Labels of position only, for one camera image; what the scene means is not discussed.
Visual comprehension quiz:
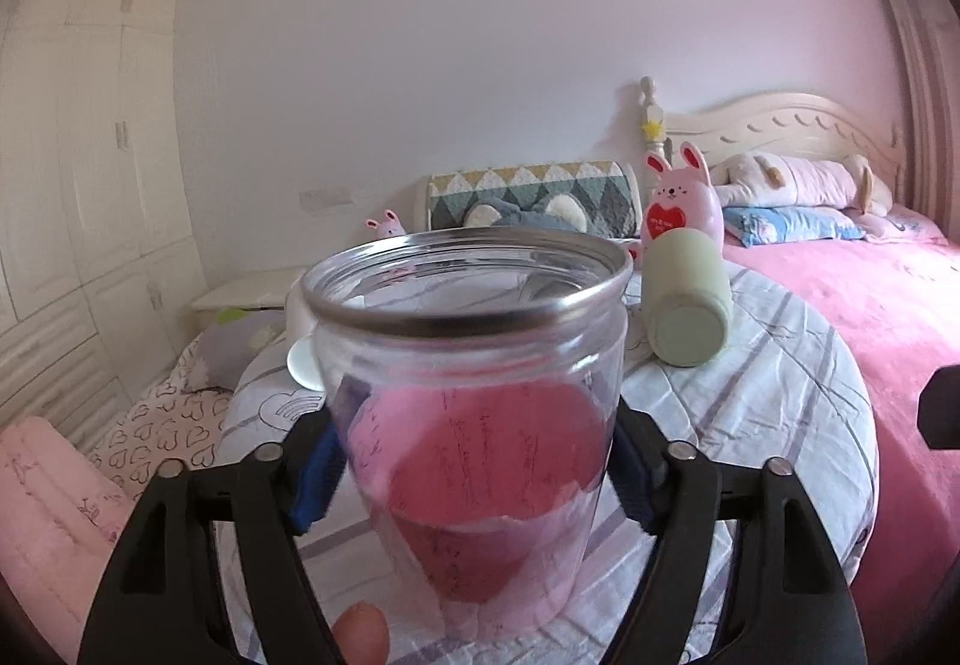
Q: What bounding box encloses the white plate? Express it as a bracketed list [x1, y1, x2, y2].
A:
[286, 334, 326, 391]

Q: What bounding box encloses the small pink rabbit figurine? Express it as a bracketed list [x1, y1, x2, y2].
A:
[366, 209, 408, 241]

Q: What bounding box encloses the heart print blanket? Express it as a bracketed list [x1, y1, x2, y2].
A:
[86, 327, 242, 510]

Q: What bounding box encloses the purple and green cushion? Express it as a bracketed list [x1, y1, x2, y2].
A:
[195, 307, 290, 394]

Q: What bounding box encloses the person's left hand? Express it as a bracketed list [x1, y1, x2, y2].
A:
[332, 601, 391, 665]

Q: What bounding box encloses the pale green cup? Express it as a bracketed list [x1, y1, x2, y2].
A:
[641, 228, 733, 367]

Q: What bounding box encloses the white nightstand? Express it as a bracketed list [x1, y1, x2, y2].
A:
[190, 265, 310, 315]

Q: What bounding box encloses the pink and cream plush toy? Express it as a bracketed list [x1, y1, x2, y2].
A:
[709, 152, 895, 217]

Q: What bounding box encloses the cream wardrobe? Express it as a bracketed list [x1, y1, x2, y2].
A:
[0, 0, 212, 457]

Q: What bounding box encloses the clear glass cup metal rim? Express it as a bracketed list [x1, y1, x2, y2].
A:
[300, 228, 635, 640]

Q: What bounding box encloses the pink bedspread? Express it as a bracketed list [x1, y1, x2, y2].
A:
[718, 203, 960, 636]

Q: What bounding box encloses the large pink rabbit figurine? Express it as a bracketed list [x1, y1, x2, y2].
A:
[642, 141, 727, 261]

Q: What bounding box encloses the grey plush toy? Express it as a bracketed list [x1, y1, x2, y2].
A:
[461, 195, 590, 236]

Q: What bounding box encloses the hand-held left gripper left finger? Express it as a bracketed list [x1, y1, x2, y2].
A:
[77, 402, 355, 665]

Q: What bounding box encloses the pink folded towel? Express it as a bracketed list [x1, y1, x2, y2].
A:
[0, 415, 137, 640]

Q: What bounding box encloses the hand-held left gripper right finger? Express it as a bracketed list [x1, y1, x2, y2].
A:
[600, 402, 871, 665]

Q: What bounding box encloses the blue printed pillow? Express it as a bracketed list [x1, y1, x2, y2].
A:
[721, 205, 868, 248]

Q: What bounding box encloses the cream bed headboard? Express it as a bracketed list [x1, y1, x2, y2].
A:
[637, 76, 910, 210]

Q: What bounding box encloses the patchwork quilted cushion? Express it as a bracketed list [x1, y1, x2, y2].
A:
[426, 161, 644, 241]

